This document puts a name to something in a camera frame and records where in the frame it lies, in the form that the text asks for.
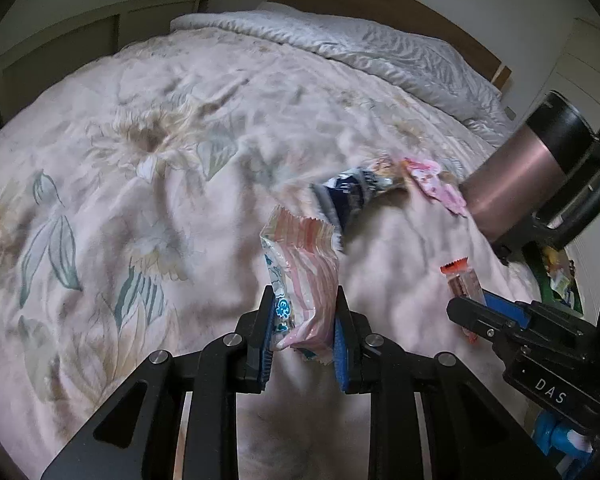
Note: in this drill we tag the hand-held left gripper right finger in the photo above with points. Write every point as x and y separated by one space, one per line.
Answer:
340 360

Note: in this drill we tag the small red snack packet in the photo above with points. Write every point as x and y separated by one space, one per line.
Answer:
462 282

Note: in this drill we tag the wooden wall panel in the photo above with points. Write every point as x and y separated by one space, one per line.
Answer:
55 45

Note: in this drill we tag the flat pink packet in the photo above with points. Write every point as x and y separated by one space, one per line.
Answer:
432 185

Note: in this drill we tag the white quilted bedding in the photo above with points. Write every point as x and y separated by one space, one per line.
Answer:
380 50

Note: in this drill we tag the wall socket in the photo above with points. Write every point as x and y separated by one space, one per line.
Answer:
509 113

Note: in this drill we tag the clear bag of orange snacks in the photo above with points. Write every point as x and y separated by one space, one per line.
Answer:
552 259

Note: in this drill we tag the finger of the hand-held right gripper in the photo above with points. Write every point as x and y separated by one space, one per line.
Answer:
480 317
510 310

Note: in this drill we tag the floral blanket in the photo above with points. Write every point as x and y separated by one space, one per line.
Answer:
130 185

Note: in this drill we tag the pink striped snack packet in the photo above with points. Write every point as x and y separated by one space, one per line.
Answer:
310 270

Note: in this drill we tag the blue and white snack packet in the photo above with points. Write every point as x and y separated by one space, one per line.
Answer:
352 192

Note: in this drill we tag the black and copper thermos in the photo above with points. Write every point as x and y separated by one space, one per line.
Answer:
510 180

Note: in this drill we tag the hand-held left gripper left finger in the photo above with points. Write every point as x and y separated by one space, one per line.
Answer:
267 340

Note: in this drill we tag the green tray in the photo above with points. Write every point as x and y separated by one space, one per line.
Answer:
577 302

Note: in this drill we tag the beige green snack packet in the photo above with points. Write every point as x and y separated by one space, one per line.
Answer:
561 284

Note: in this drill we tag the white wardrobe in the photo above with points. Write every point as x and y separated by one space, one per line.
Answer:
575 65

